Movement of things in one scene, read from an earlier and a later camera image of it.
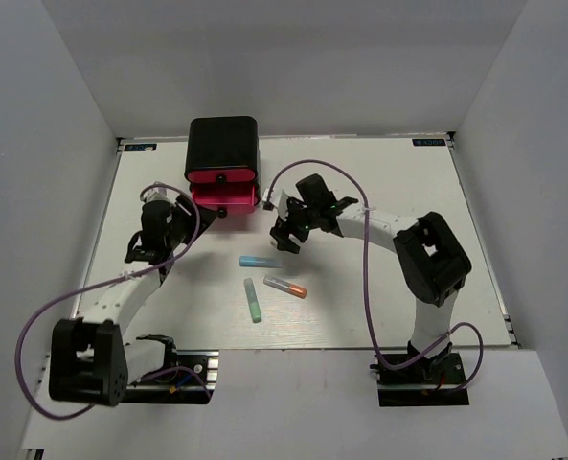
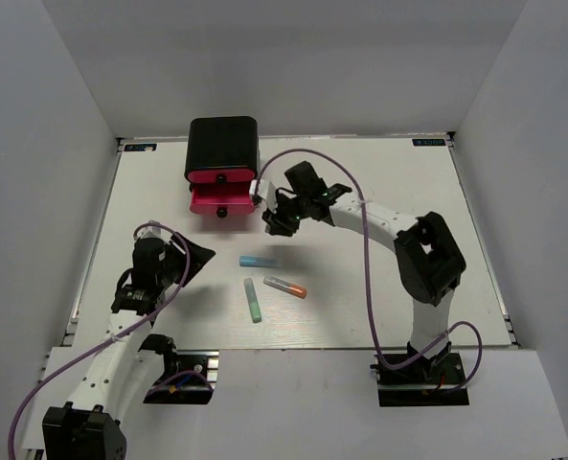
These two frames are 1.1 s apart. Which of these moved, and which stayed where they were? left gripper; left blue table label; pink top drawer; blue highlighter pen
Moved: left gripper
Stayed: left blue table label; blue highlighter pen; pink top drawer
